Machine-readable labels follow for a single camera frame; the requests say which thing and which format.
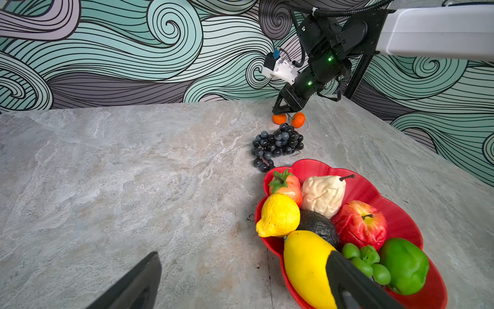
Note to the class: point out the black grape bunch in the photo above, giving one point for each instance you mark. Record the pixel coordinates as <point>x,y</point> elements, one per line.
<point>285,140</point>

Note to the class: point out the yellow lemon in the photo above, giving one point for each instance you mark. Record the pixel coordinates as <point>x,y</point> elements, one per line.
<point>305,259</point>

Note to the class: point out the small yellow citrus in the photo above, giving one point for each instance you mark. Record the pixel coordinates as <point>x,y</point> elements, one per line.
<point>280,215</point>

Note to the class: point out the green lime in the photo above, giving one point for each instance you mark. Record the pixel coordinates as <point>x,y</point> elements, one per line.
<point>407,264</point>

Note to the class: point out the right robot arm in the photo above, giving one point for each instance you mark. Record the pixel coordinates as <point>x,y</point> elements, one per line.
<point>330,38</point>

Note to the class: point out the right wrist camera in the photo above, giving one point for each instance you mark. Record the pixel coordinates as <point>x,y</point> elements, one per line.
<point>279,68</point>

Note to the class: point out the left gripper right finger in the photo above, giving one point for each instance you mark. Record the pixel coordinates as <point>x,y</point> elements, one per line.
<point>353,289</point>

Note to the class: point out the dark avocado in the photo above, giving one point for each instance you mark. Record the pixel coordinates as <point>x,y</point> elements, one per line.
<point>320,225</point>

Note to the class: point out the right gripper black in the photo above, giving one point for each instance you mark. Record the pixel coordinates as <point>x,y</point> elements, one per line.
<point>313,79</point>

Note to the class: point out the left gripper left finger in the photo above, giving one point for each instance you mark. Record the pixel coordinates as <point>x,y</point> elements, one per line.
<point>137,289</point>

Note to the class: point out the red apple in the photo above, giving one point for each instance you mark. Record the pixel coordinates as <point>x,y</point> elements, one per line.
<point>360,224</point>

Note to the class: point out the dark purple plum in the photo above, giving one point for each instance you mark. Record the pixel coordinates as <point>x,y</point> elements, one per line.
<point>367,260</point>

